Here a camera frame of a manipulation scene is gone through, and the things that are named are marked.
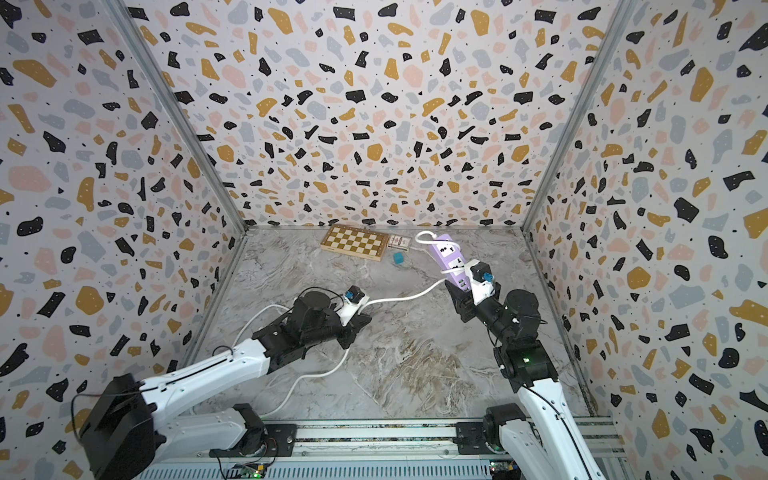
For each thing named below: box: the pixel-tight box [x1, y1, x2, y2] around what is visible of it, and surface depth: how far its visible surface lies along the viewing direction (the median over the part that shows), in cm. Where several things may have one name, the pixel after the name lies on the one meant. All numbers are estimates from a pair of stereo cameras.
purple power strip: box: [428, 234, 472, 292], surface depth 69 cm
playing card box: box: [387, 234, 411, 251], surface depth 119 cm
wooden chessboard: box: [320, 224, 390, 262], surface depth 116 cm
